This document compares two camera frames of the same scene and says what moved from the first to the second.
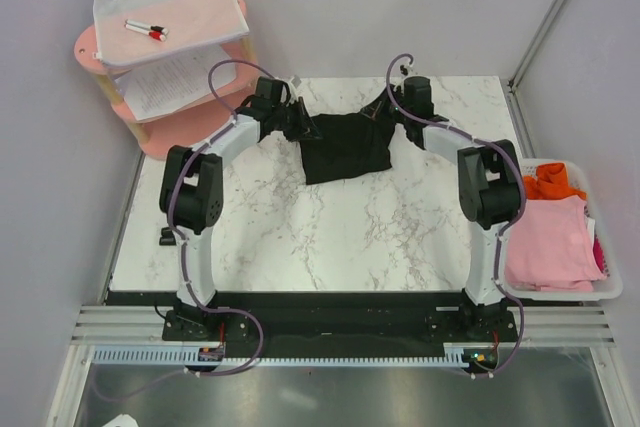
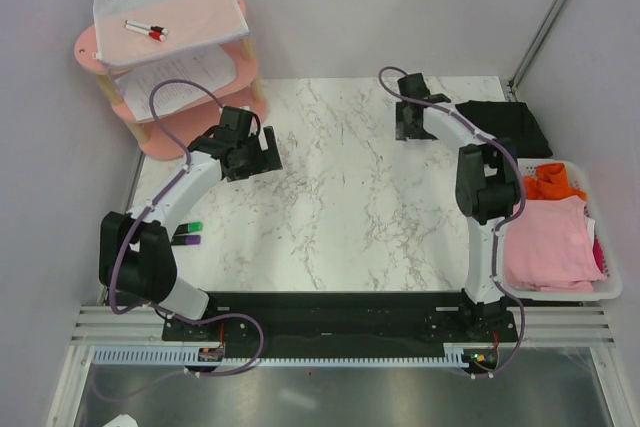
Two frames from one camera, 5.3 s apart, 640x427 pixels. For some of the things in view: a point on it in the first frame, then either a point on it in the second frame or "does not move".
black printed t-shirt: (350, 145) -> (510, 121)
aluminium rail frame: (536, 324) does not move
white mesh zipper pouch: (149, 26) does not move
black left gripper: (305, 129) -> (266, 161)
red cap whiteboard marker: (155, 35) does not move
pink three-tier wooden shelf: (174, 130) does not move
